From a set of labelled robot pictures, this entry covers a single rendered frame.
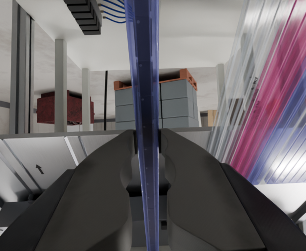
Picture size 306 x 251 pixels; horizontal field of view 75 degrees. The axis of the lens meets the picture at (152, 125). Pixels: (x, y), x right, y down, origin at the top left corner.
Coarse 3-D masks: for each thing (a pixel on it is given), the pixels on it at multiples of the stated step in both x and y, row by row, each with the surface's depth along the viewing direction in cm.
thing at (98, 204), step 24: (120, 144) 11; (96, 168) 9; (120, 168) 9; (72, 192) 8; (96, 192) 8; (120, 192) 8; (72, 216) 7; (96, 216) 7; (120, 216) 7; (48, 240) 6; (72, 240) 6; (96, 240) 6; (120, 240) 7
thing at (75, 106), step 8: (48, 96) 364; (40, 104) 360; (48, 104) 352; (72, 104) 359; (80, 104) 377; (40, 112) 358; (48, 112) 350; (72, 112) 358; (80, 112) 375; (40, 120) 357; (48, 120) 349; (72, 120) 356; (80, 120) 374
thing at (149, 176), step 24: (144, 0) 8; (144, 24) 8; (144, 48) 9; (144, 72) 10; (144, 96) 11; (144, 120) 12; (144, 144) 13; (144, 168) 14; (144, 192) 16; (144, 216) 18
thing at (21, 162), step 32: (160, 128) 30; (192, 128) 30; (0, 160) 32; (32, 160) 32; (64, 160) 33; (160, 160) 34; (0, 192) 38; (32, 192) 39; (128, 192) 40; (160, 192) 41; (288, 192) 43
